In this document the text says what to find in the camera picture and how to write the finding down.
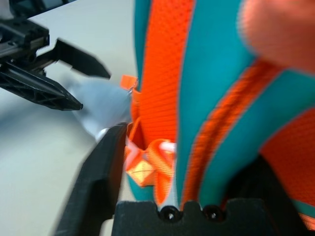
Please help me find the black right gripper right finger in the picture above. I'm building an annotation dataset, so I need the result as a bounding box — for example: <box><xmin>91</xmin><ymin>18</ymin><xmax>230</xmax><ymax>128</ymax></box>
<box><xmin>222</xmin><ymin>154</ymin><xmax>303</xmax><ymax>236</ymax></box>

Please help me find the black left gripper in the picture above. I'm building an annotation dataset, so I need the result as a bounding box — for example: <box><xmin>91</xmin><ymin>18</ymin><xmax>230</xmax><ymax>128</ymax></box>
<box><xmin>0</xmin><ymin>9</ymin><xmax>112</xmax><ymax>112</ymax></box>

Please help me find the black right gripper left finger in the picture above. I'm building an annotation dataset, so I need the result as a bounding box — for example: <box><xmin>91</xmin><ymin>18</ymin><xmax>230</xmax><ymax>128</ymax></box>
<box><xmin>49</xmin><ymin>122</ymin><xmax>129</xmax><ymax>236</ymax></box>

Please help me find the orange teal plush backpack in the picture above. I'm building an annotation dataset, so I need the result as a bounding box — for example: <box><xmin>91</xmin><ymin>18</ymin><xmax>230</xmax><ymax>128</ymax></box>
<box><xmin>61</xmin><ymin>0</ymin><xmax>315</xmax><ymax>236</ymax></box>

